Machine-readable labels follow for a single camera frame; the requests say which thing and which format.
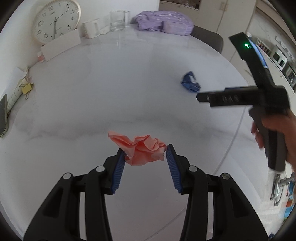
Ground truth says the white rectangular box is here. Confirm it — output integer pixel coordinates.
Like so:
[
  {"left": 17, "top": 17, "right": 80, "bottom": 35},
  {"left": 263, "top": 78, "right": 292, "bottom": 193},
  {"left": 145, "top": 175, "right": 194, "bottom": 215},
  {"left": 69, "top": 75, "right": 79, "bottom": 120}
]
[{"left": 41, "top": 29, "right": 81, "bottom": 61}]

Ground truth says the white paper stack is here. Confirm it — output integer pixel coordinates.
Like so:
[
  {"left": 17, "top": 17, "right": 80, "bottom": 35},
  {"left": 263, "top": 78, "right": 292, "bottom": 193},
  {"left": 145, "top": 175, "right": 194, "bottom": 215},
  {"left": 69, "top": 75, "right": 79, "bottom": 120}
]
[{"left": 6, "top": 66, "right": 33, "bottom": 113}]

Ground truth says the blue wrapper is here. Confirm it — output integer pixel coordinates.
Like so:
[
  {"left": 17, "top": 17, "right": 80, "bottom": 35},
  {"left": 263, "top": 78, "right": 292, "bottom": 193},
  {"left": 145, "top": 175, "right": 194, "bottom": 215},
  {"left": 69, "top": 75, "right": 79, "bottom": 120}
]
[{"left": 181, "top": 71, "right": 201, "bottom": 93}]

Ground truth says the round white wall clock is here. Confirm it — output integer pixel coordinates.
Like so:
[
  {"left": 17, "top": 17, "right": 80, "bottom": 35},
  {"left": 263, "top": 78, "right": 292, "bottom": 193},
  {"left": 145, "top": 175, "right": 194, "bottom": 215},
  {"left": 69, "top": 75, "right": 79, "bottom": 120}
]
[{"left": 32, "top": 1, "right": 81, "bottom": 45}]

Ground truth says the clear glass mug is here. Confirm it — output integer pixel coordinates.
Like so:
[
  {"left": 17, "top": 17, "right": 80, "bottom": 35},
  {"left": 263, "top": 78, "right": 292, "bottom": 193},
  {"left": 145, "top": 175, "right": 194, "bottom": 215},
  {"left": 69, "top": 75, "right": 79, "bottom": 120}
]
[{"left": 110, "top": 10, "right": 130, "bottom": 31}]

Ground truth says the silver countertop appliance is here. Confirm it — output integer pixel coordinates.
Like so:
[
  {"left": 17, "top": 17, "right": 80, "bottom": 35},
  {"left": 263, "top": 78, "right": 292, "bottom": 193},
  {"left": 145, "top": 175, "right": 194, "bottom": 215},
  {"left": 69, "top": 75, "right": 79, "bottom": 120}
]
[{"left": 269, "top": 45, "right": 295, "bottom": 88}]

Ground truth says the dark grey chair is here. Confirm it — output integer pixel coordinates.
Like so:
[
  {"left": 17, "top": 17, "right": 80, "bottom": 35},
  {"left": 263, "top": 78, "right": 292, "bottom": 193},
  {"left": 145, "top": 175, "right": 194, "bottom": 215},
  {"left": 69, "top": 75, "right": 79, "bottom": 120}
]
[{"left": 191, "top": 26, "right": 224, "bottom": 54}]

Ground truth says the pink paper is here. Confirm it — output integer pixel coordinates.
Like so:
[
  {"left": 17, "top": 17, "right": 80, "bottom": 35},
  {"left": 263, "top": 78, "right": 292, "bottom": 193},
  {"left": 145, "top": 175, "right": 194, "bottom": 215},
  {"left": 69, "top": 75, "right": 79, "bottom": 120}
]
[{"left": 108, "top": 130, "right": 167, "bottom": 166}]

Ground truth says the yellow binder clip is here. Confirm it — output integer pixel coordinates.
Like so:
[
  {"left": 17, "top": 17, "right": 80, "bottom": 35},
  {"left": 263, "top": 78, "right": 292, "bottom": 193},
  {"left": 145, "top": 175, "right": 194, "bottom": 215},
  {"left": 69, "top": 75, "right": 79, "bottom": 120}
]
[{"left": 21, "top": 83, "right": 34, "bottom": 95}]

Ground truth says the white mug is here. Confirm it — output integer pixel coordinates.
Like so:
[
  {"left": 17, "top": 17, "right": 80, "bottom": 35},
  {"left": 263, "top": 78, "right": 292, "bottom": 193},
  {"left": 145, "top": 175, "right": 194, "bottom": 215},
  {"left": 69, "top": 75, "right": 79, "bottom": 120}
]
[{"left": 82, "top": 19, "right": 100, "bottom": 39}]

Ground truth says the person's right hand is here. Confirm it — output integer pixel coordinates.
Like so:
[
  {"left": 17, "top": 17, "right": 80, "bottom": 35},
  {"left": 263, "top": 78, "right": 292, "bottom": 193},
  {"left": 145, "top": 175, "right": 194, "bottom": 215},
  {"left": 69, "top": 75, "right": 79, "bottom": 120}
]
[{"left": 249, "top": 108, "right": 295, "bottom": 172}]

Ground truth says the purple backpack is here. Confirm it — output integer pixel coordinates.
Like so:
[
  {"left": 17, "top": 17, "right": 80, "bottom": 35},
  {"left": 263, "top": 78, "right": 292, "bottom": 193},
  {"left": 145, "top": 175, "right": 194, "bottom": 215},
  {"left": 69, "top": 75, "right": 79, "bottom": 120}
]
[{"left": 134, "top": 11, "right": 194, "bottom": 36}]

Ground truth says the smartphone with case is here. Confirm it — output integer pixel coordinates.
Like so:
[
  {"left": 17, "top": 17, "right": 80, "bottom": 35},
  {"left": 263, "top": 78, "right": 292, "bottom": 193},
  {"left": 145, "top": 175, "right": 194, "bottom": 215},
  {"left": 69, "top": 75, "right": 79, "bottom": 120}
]
[{"left": 0, "top": 94, "right": 8, "bottom": 138}]

